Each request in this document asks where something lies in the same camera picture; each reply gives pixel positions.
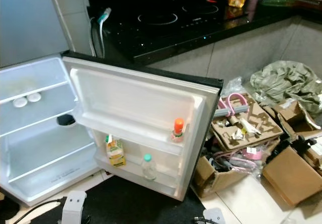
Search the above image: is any green yellow juice carton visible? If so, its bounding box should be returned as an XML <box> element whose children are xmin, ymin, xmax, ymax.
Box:
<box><xmin>106</xmin><ymin>134</ymin><xmax>126</xmax><ymax>167</ymax></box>

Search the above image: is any dark grey fridge door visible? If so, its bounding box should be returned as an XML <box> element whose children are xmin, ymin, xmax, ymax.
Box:
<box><xmin>61</xmin><ymin>51</ymin><xmax>224</xmax><ymax>201</ymax></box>

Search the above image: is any white round fridge knob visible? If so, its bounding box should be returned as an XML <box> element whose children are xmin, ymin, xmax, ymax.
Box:
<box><xmin>27</xmin><ymin>92</ymin><xmax>42</xmax><ymax>104</ymax></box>
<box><xmin>13</xmin><ymin>97</ymin><xmax>28</xmax><ymax>109</ymax></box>

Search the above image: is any glass fridge shelf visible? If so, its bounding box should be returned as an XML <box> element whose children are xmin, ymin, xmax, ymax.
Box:
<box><xmin>0</xmin><ymin>81</ymin><xmax>63</xmax><ymax>105</ymax></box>
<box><xmin>8</xmin><ymin>141</ymin><xmax>96</xmax><ymax>184</ymax></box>
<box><xmin>0</xmin><ymin>108</ymin><xmax>73</xmax><ymax>146</ymax></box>

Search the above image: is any silver two-door fridge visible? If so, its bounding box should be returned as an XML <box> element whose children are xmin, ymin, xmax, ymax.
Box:
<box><xmin>0</xmin><ymin>0</ymin><xmax>224</xmax><ymax>208</ymax></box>

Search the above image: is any black round fridge vent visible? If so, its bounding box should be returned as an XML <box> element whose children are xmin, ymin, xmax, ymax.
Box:
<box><xmin>55</xmin><ymin>113</ymin><xmax>77</xmax><ymax>127</ymax></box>

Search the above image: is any light silver freezer door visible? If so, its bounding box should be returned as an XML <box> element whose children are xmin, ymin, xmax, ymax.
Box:
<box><xmin>0</xmin><ymin>0</ymin><xmax>66</xmax><ymax>68</ymax></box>

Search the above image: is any teal white phone charger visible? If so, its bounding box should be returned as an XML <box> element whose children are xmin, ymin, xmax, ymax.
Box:
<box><xmin>97</xmin><ymin>7</ymin><xmax>112</xmax><ymax>26</ymax></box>

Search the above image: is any clear water bottle teal cap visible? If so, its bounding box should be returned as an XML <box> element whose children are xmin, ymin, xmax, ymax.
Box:
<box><xmin>141</xmin><ymin>154</ymin><xmax>157</xmax><ymax>181</ymax></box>

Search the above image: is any black floor mat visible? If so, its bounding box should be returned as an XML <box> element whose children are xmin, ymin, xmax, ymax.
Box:
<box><xmin>0</xmin><ymin>176</ymin><xmax>207</xmax><ymax>224</ymax></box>

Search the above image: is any orange cap sauce bottle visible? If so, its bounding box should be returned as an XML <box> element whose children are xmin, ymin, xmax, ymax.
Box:
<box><xmin>170</xmin><ymin>118</ymin><xmax>186</xmax><ymax>143</ymax></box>

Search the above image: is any black induction hob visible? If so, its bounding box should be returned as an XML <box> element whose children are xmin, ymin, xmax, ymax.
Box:
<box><xmin>111</xmin><ymin>0</ymin><xmax>237</xmax><ymax>43</ymax></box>

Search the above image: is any black stone countertop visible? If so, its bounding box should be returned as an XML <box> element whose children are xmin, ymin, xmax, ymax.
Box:
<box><xmin>85</xmin><ymin>0</ymin><xmax>322</xmax><ymax>66</ymax></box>

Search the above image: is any brown cardboard packing insert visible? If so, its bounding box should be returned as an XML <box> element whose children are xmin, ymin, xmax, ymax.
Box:
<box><xmin>210</xmin><ymin>92</ymin><xmax>285</xmax><ymax>152</ymax></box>

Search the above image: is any pink band white label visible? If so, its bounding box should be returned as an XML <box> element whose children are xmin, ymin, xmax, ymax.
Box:
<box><xmin>226</xmin><ymin>146</ymin><xmax>267</xmax><ymax>162</ymax></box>

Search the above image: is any olive green crumpled bag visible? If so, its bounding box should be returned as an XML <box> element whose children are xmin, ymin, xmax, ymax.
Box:
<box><xmin>250</xmin><ymin>60</ymin><xmax>322</xmax><ymax>115</ymax></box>

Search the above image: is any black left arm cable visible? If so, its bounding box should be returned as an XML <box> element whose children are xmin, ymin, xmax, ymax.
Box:
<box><xmin>25</xmin><ymin>199</ymin><xmax>66</xmax><ymax>224</ymax></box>

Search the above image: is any white charger cable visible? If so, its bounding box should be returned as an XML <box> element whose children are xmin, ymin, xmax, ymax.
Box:
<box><xmin>90</xmin><ymin>18</ymin><xmax>106</xmax><ymax>58</ymax></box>

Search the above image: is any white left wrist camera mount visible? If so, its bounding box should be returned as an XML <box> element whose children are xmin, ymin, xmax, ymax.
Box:
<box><xmin>61</xmin><ymin>190</ymin><xmax>87</xmax><ymax>224</ymax></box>

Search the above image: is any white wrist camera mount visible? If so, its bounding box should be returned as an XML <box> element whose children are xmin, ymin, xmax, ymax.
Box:
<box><xmin>61</xmin><ymin>190</ymin><xmax>87</xmax><ymax>224</ymax></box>
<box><xmin>202</xmin><ymin>207</ymin><xmax>227</xmax><ymax>224</ymax></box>

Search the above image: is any pink grey strap handle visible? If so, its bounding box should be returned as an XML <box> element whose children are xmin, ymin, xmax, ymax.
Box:
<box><xmin>217</xmin><ymin>92</ymin><xmax>250</xmax><ymax>118</ymax></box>

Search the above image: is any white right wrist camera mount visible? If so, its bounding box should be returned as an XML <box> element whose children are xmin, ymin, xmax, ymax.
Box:
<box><xmin>202</xmin><ymin>207</ymin><xmax>227</xmax><ymax>224</ymax></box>

